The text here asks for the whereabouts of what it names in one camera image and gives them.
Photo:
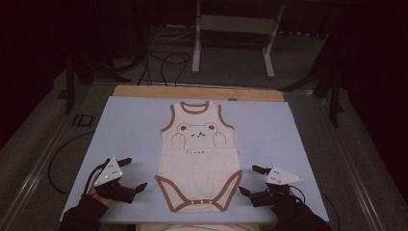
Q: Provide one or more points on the white metal stand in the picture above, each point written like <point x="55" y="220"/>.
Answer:
<point x="237" y="25"/>

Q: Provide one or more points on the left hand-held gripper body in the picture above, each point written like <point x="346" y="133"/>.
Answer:
<point x="109" y="174"/>

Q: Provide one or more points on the wooden table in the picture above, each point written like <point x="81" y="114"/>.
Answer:
<point x="192" y="93"/>

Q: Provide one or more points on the person's right hand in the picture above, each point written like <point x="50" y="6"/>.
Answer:
<point x="284" y="201"/>

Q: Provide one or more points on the cream baby bodysuit brown trim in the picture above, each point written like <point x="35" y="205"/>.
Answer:
<point x="198" y="166"/>

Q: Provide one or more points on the black metal stand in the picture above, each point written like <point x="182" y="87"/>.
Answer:
<point x="335" y="102"/>
<point x="70" y="86"/>

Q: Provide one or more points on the person's left hand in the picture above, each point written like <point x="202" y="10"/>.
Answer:
<point x="104" y="201"/>

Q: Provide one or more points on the aluminium floor rail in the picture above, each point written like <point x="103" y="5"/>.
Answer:
<point x="349" y="166"/>
<point x="38" y="163"/>

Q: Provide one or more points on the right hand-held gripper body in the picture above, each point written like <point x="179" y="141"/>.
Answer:
<point x="279" y="178"/>

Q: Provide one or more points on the light blue table mat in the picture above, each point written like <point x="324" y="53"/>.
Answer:
<point x="134" y="128"/>

